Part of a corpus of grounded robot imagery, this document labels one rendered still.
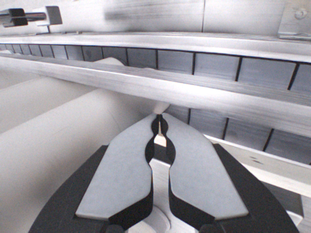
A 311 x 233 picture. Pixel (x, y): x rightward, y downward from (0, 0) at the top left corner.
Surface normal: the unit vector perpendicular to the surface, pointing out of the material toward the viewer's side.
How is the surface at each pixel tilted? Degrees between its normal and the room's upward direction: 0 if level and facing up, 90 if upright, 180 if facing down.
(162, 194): 0
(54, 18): 90
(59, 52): 0
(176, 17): 0
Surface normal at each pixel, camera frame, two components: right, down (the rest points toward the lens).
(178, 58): -0.51, 0.46
